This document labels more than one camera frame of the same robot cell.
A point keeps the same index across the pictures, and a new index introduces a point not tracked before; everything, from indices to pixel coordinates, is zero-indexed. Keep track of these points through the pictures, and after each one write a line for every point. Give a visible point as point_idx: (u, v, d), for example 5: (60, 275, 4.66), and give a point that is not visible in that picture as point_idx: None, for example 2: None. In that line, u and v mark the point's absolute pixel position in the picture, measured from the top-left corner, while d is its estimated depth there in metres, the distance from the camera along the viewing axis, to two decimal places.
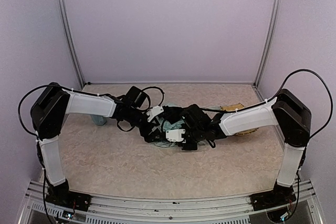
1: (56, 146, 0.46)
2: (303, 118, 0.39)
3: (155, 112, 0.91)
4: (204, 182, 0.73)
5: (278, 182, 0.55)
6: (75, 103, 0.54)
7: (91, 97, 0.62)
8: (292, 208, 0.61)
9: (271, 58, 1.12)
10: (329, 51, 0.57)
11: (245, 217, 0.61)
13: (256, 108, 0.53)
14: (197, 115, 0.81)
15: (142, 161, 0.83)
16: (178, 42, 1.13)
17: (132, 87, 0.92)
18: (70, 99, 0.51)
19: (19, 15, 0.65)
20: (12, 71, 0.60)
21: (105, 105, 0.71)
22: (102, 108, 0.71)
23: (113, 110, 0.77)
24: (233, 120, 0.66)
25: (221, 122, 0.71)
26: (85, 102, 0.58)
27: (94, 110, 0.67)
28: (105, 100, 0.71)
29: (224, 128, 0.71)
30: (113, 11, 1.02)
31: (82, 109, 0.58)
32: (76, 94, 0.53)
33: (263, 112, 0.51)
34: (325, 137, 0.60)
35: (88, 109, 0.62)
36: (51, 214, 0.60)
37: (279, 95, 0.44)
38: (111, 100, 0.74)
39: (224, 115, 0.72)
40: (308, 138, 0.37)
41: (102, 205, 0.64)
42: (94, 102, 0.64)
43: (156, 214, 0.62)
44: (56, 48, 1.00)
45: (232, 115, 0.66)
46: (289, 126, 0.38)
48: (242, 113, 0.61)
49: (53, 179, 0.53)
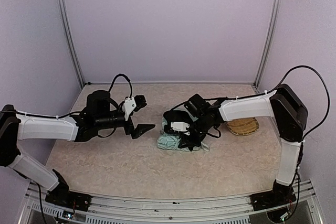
1: (28, 160, 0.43)
2: (299, 114, 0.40)
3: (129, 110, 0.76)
4: (204, 182, 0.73)
5: (277, 180, 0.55)
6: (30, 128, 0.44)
7: (46, 119, 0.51)
8: (292, 208, 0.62)
9: (271, 58, 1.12)
10: (330, 51, 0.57)
11: (245, 217, 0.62)
13: (256, 98, 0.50)
14: (198, 102, 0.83)
15: (142, 161, 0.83)
16: (178, 42, 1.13)
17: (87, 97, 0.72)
18: (21, 125, 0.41)
19: (19, 15, 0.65)
20: (12, 71, 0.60)
21: (64, 128, 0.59)
22: (62, 133, 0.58)
23: (76, 133, 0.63)
24: (232, 107, 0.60)
25: (221, 107, 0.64)
26: (41, 127, 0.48)
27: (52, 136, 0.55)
28: (65, 123, 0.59)
29: (223, 114, 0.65)
30: (113, 11, 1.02)
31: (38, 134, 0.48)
32: (30, 118, 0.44)
33: (262, 103, 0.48)
34: (326, 137, 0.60)
35: (44, 134, 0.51)
36: (52, 214, 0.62)
37: (279, 89, 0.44)
38: (72, 124, 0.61)
39: (224, 101, 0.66)
40: (301, 133, 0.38)
41: (102, 205, 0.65)
42: (51, 125, 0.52)
43: (156, 214, 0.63)
44: (56, 48, 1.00)
45: (231, 102, 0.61)
46: (284, 120, 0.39)
48: (241, 100, 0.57)
49: (47, 183, 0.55)
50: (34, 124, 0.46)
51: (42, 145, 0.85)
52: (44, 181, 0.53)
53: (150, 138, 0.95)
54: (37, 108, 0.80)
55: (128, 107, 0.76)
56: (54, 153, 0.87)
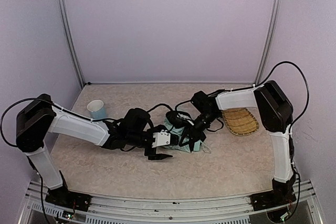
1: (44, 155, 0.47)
2: (283, 107, 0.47)
3: (160, 141, 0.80)
4: (204, 182, 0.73)
5: (275, 178, 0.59)
6: (63, 124, 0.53)
7: (81, 121, 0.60)
8: (292, 208, 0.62)
9: (271, 58, 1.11)
10: (330, 51, 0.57)
11: (245, 217, 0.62)
13: (245, 91, 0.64)
14: (201, 96, 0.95)
15: (142, 161, 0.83)
16: (178, 42, 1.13)
17: (131, 110, 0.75)
18: (56, 119, 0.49)
19: (19, 15, 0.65)
20: (12, 71, 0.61)
21: (96, 132, 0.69)
22: (93, 135, 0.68)
23: (104, 139, 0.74)
24: (226, 97, 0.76)
25: (217, 97, 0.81)
26: (74, 124, 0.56)
27: (83, 136, 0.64)
28: (96, 127, 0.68)
29: (219, 103, 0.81)
30: (113, 11, 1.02)
31: (70, 131, 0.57)
32: (64, 115, 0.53)
33: (249, 94, 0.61)
34: (326, 138, 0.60)
35: (77, 133, 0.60)
36: (52, 214, 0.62)
37: (268, 85, 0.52)
38: (103, 130, 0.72)
39: (221, 93, 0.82)
40: (279, 124, 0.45)
41: (102, 205, 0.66)
42: (85, 127, 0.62)
43: (156, 214, 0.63)
44: (56, 48, 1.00)
45: (227, 94, 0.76)
46: (267, 111, 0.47)
48: (234, 93, 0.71)
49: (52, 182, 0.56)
50: (70, 122, 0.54)
51: None
52: (49, 179, 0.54)
53: None
54: None
55: (161, 140, 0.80)
56: (54, 153, 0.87)
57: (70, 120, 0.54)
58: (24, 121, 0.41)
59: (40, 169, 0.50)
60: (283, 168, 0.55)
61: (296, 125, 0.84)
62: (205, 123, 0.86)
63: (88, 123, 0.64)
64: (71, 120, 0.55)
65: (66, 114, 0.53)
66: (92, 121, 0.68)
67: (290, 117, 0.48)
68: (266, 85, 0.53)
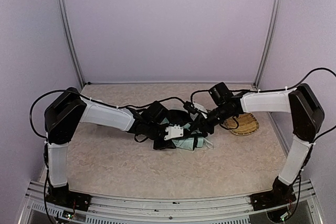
1: (63, 151, 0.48)
2: (317, 114, 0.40)
3: (174, 134, 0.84)
4: (204, 182, 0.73)
5: (279, 178, 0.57)
6: (92, 113, 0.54)
7: (107, 108, 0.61)
8: (292, 208, 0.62)
9: (271, 58, 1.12)
10: (329, 51, 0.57)
11: (245, 217, 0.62)
13: (276, 93, 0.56)
14: (222, 89, 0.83)
15: (142, 160, 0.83)
16: (178, 42, 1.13)
17: (155, 102, 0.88)
18: (86, 108, 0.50)
19: (19, 14, 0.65)
20: (12, 71, 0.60)
21: (122, 119, 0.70)
22: (119, 121, 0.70)
23: (130, 125, 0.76)
24: (253, 99, 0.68)
25: (242, 98, 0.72)
26: (102, 113, 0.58)
27: (111, 122, 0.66)
28: (123, 114, 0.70)
29: (243, 105, 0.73)
30: (113, 12, 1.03)
31: (99, 118, 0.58)
32: (94, 104, 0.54)
33: (281, 97, 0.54)
34: (325, 138, 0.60)
35: (104, 119, 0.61)
36: (52, 214, 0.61)
37: (300, 88, 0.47)
38: (128, 116, 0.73)
39: (248, 93, 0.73)
40: (314, 132, 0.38)
41: (102, 205, 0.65)
42: (111, 114, 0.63)
43: (156, 214, 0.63)
44: (56, 48, 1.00)
45: (254, 95, 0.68)
46: (300, 116, 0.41)
48: (263, 94, 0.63)
49: (56, 180, 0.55)
50: (96, 110, 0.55)
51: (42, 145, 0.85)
52: (56, 176, 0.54)
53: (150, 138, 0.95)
54: (37, 108, 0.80)
55: (176, 132, 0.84)
56: None
57: (98, 107, 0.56)
58: (54, 114, 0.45)
59: (54, 163, 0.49)
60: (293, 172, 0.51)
61: None
62: (219, 119, 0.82)
63: (115, 110, 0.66)
64: (98, 109, 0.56)
65: (94, 103, 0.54)
66: (118, 108, 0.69)
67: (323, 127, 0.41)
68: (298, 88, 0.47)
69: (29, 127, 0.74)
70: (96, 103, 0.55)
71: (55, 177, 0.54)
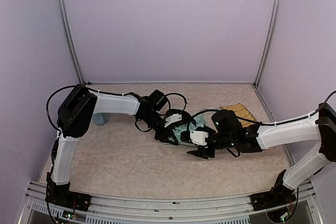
1: (73, 147, 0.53)
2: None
3: (173, 119, 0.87)
4: (204, 182, 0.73)
5: (284, 183, 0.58)
6: (103, 103, 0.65)
7: (115, 97, 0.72)
8: (292, 208, 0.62)
9: (271, 58, 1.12)
10: (330, 51, 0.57)
11: (245, 217, 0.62)
13: (298, 124, 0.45)
14: (234, 122, 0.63)
15: (142, 160, 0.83)
16: (178, 42, 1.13)
17: (156, 91, 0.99)
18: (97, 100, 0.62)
19: (19, 14, 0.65)
20: (12, 71, 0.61)
21: (129, 104, 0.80)
22: (127, 105, 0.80)
23: (137, 109, 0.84)
24: (272, 136, 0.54)
25: (259, 136, 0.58)
26: (111, 102, 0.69)
27: (119, 108, 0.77)
28: (129, 99, 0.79)
29: (261, 144, 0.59)
30: (113, 12, 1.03)
31: (108, 107, 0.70)
32: (102, 95, 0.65)
33: (308, 127, 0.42)
34: None
35: (114, 107, 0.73)
36: (51, 214, 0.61)
37: (321, 110, 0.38)
38: (135, 100, 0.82)
39: (261, 127, 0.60)
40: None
41: (102, 205, 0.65)
42: (118, 102, 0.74)
43: (156, 214, 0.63)
44: (56, 48, 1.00)
45: (269, 129, 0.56)
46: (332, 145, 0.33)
48: (282, 127, 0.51)
49: (62, 176, 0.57)
50: (106, 99, 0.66)
51: (42, 145, 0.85)
52: (64, 171, 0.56)
53: (150, 138, 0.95)
54: (37, 109, 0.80)
55: (175, 117, 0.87)
56: None
57: (107, 98, 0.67)
58: (67, 110, 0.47)
59: (61, 159, 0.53)
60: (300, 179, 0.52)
61: None
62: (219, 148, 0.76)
63: (121, 97, 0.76)
64: (107, 98, 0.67)
65: (103, 94, 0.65)
66: (124, 96, 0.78)
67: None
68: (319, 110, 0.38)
69: (30, 127, 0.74)
70: (105, 94, 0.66)
71: (62, 173, 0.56)
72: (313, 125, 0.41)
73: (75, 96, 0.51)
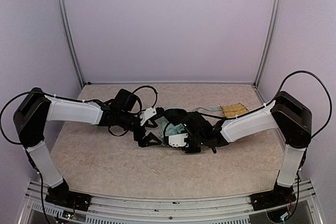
1: (44, 150, 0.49)
2: (303, 118, 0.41)
3: (148, 115, 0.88)
4: (204, 182, 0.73)
5: (277, 182, 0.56)
6: (59, 109, 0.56)
7: (74, 103, 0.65)
8: (292, 208, 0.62)
9: (271, 57, 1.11)
10: (330, 51, 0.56)
11: (245, 217, 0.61)
13: (255, 114, 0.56)
14: (198, 121, 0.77)
15: (141, 160, 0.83)
16: (178, 41, 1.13)
17: (121, 91, 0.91)
18: (52, 105, 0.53)
19: (19, 16, 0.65)
20: (12, 71, 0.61)
21: (90, 112, 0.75)
22: (87, 114, 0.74)
23: (99, 117, 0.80)
24: (233, 127, 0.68)
25: (222, 129, 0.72)
26: (67, 108, 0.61)
27: (77, 117, 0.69)
28: (90, 108, 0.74)
29: (226, 136, 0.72)
30: (113, 12, 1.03)
31: (65, 115, 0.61)
32: (58, 100, 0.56)
33: (263, 116, 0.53)
34: (325, 138, 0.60)
35: (72, 115, 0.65)
36: (52, 214, 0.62)
37: (278, 98, 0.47)
38: (96, 108, 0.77)
39: (225, 123, 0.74)
40: (310, 139, 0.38)
41: (102, 205, 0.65)
42: (77, 108, 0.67)
43: (156, 214, 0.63)
44: (56, 48, 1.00)
45: (229, 124, 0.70)
46: (290, 128, 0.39)
48: (242, 119, 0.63)
49: (51, 181, 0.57)
50: (63, 106, 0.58)
51: None
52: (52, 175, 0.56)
53: None
54: None
55: (148, 114, 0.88)
56: (54, 153, 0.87)
57: (64, 104, 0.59)
58: (21, 117, 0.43)
59: (42, 166, 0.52)
60: (291, 175, 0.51)
61: None
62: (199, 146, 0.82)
63: (81, 104, 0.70)
64: (64, 105, 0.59)
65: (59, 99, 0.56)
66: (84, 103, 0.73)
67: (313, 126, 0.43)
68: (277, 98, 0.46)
69: None
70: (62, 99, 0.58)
71: (50, 178, 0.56)
72: (268, 114, 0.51)
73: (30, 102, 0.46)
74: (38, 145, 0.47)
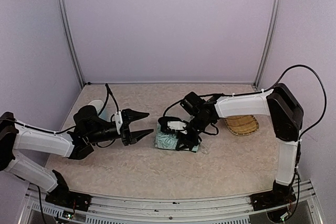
1: (22, 165, 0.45)
2: (295, 114, 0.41)
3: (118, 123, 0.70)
4: (204, 182, 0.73)
5: (276, 180, 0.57)
6: (25, 140, 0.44)
7: (45, 135, 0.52)
8: (292, 208, 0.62)
9: (271, 58, 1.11)
10: (331, 51, 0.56)
11: (245, 217, 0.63)
13: (252, 96, 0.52)
14: (194, 100, 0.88)
15: (141, 160, 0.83)
16: (178, 42, 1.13)
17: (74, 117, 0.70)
18: (19, 136, 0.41)
19: (18, 16, 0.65)
20: (12, 71, 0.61)
21: (62, 146, 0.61)
22: (58, 148, 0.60)
23: (71, 151, 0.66)
24: (228, 104, 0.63)
25: (217, 103, 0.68)
26: (36, 140, 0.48)
27: (46, 149, 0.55)
28: (62, 140, 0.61)
29: (219, 110, 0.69)
30: (112, 12, 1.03)
31: (32, 147, 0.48)
32: (27, 130, 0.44)
33: (258, 100, 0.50)
34: (326, 138, 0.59)
35: (40, 148, 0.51)
36: (52, 214, 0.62)
37: (276, 88, 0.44)
38: (69, 142, 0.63)
39: (221, 98, 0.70)
40: (295, 132, 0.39)
41: (102, 205, 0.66)
42: (49, 140, 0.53)
43: (156, 214, 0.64)
44: (56, 48, 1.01)
45: (227, 99, 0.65)
46: (280, 120, 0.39)
48: (238, 98, 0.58)
49: (46, 184, 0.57)
50: (31, 137, 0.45)
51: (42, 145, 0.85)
52: (43, 181, 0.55)
53: (150, 138, 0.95)
54: (37, 108, 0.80)
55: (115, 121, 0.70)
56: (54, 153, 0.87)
57: (32, 135, 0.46)
58: None
59: (29, 176, 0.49)
60: (287, 172, 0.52)
61: None
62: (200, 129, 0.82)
63: (52, 136, 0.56)
64: (33, 135, 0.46)
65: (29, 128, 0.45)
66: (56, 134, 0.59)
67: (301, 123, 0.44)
68: (275, 88, 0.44)
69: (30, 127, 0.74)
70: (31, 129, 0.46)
71: (42, 183, 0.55)
72: (263, 100, 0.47)
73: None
74: (10, 165, 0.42)
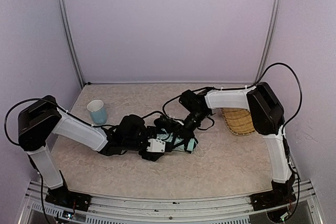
1: (45, 156, 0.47)
2: (275, 111, 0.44)
3: (156, 148, 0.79)
4: (204, 182, 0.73)
5: (274, 179, 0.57)
6: (65, 126, 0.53)
7: (84, 125, 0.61)
8: (292, 209, 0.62)
9: (271, 58, 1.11)
10: (331, 52, 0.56)
11: (245, 217, 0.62)
13: (237, 92, 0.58)
14: (187, 95, 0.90)
15: (141, 160, 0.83)
16: (177, 42, 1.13)
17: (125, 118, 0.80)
18: (61, 120, 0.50)
19: (19, 16, 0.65)
20: (12, 71, 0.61)
21: (96, 139, 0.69)
22: (92, 140, 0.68)
23: (102, 146, 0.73)
24: (216, 97, 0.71)
25: (206, 95, 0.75)
26: (74, 128, 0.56)
27: (82, 140, 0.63)
28: (97, 134, 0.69)
29: (208, 102, 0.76)
30: (112, 13, 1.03)
31: (70, 134, 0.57)
32: (69, 118, 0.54)
33: (241, 96, 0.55)
34: (326, 139, 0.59)
35: (76, 136, 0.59)
36: (52, 214, 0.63)
37: (259, 87, 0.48)
38: (103, 136, 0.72)
39: (210, 92, 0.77)
40: (271, 128, 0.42)
41: (102, 205, 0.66)
42: (86, 131, 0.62)
43: (156, 214, 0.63)
44: (56, 48, 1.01)
45: (216, 92, 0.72)
46: (258, 115, 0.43)
48: (226, 92, 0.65)
49: (52, 182, 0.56)
50: (71, 124, 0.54)
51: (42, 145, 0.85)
52: (48, 178, 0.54)
53: None
54: None
55: (156, 148, 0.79)
56: (54, 153, 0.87)
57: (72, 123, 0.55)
58: (27, 121, 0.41)
59: (42, 168, 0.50)
60: (281, 170, 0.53)
61: (296, 126, 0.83)
62: (196, 123, 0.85)
63: (90, 129, 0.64)
64: (73, 123, 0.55)
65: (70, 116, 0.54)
66: (93, 127, 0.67)
67: (282, 120, 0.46)
68: (258, 87, 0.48)
69: None
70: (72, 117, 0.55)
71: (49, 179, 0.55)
72: (244, 95, 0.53)
73: (43, 107, 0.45)
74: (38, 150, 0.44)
